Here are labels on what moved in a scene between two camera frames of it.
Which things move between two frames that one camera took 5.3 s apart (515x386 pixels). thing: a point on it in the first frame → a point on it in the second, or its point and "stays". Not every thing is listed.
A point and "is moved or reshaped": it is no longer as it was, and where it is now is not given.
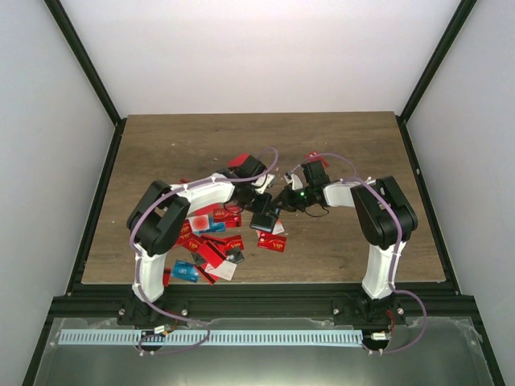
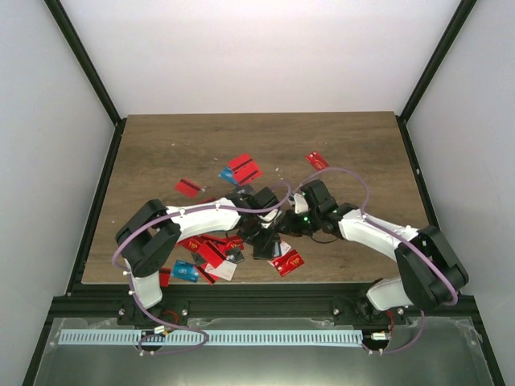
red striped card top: (238, 161) stays
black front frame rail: (80, 301) stays
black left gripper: (262, 206) → (242, 236)
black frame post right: (445, 42) stays
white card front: (225, 269) stays
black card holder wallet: (265, 221) is moved or reshaped
